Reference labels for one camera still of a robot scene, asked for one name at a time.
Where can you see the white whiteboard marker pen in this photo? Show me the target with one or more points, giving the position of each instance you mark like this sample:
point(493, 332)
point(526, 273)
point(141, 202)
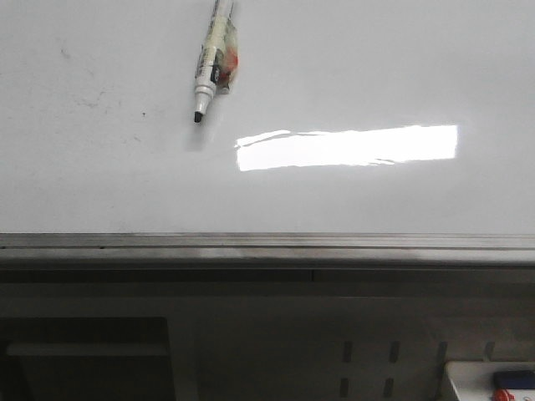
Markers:
point(209, 65)

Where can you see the red magnet taped to marker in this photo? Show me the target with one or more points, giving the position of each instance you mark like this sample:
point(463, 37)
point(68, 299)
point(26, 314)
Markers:
point(230, 60)

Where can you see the white whiteboard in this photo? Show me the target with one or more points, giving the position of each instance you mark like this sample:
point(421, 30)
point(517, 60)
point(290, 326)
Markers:
point(344, 116)

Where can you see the white slotted panel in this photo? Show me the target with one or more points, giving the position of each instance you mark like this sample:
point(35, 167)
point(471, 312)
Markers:
point(339, 348)

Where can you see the white box with items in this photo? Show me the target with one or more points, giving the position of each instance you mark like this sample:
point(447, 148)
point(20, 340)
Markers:
point(474, 380)

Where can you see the blue object in box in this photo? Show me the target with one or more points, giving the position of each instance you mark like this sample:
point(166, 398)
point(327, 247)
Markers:
point(519, 379)

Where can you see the red object in box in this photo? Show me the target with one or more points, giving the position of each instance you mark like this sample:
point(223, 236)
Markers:
point(503, 395)

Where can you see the aluminium whiteboard frame rail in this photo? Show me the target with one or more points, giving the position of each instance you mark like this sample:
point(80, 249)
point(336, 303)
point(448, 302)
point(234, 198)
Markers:
point(265, 257)

